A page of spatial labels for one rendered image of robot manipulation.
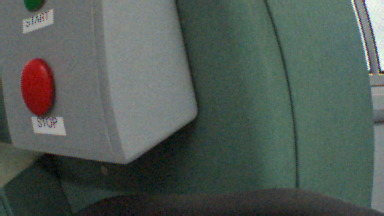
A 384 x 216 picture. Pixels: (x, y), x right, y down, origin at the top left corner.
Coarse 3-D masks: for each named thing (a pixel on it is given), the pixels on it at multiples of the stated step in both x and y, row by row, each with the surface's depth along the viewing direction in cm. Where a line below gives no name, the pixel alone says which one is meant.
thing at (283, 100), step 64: (192, 0) 45; (256, 0) 45; (320, 0) 53; (192, 64) 46; (256, 64) 45; (320, 64) 51; (0, 128) 56; (192, 128) 47; (256, 128) 45; (320, 128) 51; (64, 192) 54; (128, 192) 50; (192, 192) 48
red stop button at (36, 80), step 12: (36, 60) 42; (24, 72) 42; (36, 72) 42; (48, 72) 42; (24, 84) 43; (36, 84) 42; (48, 84) 42; (24, 96) 43; (36, 96) 42; (48, 96) 42; (36, 108) 43; (48, 108) 43
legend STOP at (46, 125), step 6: (36, 120) 44; (42, 120) 44; (48, 120) 44; (54, 120) 43; (60, 120) 43; (36, 126) 44; (42, 126) 44; (48, 126) 44; (54, 126) 43; (60, 126) 43; (36, 132) 45; (42, 132) 44; (48, 132) 44; (54, 132) 44; (60, 132) 43
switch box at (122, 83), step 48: (0, 0) 44; (48, 0) 41; (96, 0) 40; (144, 0) 43; (0, 48) 45; (48, 48) 42; (96, 48) 41; (144, 48) 43; (96, 96) 41; (144, 96) 43; (192, 96) 46; (48, 144) 44; (96, 144) 42; (144, 144) 43
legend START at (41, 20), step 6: (48, 12) 41; (30, 18) 42; (36, 18) 42; (42, 18) 42; (48, 18) 42; (24, 24) 43; (30, 24) 42; (36, 24) 42; (42, 24) 42; (48, 24) 42; (24, 30) 43; (30, 30) 43
